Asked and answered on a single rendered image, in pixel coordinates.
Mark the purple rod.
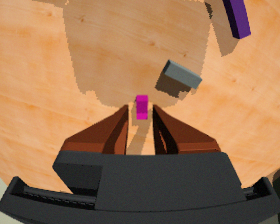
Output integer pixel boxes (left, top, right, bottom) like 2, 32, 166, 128
222, 0, 251, 39

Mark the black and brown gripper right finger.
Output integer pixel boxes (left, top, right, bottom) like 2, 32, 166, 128
152, 104, 222, 154

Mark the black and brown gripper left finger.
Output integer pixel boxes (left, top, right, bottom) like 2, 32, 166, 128
59, 104, 129, 154

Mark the small magenta block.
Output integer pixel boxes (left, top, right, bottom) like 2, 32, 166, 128
136, 95, 148, 120

